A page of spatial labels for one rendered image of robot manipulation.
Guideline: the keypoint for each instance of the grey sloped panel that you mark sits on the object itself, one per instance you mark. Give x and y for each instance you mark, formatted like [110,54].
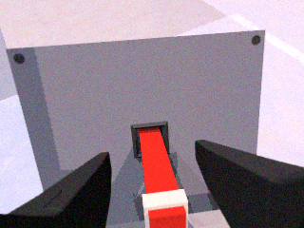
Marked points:
[80,100]

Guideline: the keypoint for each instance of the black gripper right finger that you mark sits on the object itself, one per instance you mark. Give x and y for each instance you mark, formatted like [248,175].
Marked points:
[252,191]

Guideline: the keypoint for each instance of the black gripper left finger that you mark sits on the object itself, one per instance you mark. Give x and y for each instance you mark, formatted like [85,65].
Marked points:
[79,200]

